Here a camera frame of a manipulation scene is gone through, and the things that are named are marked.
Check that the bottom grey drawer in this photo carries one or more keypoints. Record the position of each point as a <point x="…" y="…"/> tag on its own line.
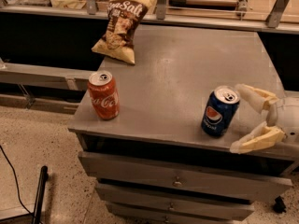
<point x="162" y="216"/>

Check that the top grey drawer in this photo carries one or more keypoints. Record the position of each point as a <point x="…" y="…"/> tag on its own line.
<point x="173" y="175"/>

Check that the middle grey drawer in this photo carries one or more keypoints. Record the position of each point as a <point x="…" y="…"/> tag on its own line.
<point x="172" y="203"/>

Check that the grey drawer cabinet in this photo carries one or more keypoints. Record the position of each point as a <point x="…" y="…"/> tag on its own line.
<point x="163" y="98"/>

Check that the grey metal shelf rail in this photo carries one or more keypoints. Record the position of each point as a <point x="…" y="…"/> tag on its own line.
<point x="276" y="16"/>

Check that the red coca-cola can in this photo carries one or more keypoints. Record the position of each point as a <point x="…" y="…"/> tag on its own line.
<point x="104" y="94"/>

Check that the black caster wheel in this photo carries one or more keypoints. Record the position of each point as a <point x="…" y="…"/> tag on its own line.
<point x="279" y="206"/>

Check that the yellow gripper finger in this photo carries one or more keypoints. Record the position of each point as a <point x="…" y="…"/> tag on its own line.
<point x="261" y="137"/>
<point x="258" y="99"/>

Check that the grey drawer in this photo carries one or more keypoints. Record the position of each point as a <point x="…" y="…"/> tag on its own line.
<point x="162" y="216"/>
<point x="173" y="175"/>
<point x="172" y="203"/>

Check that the grey lower bench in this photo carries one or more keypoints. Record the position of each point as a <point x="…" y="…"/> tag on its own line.
<point x="43" y="88"/>

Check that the brown sea salt chip bag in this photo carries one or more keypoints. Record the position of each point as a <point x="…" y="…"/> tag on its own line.
<point x="123" y="18"/>

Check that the black pole on floor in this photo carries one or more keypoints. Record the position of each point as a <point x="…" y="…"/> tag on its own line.
<point x="40" y="195"/>

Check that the blue pepsi can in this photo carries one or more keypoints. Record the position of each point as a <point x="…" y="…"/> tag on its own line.
<point x="220" y="109"/>

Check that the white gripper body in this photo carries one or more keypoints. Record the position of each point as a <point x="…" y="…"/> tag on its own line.
<point x="288" y="116"/>

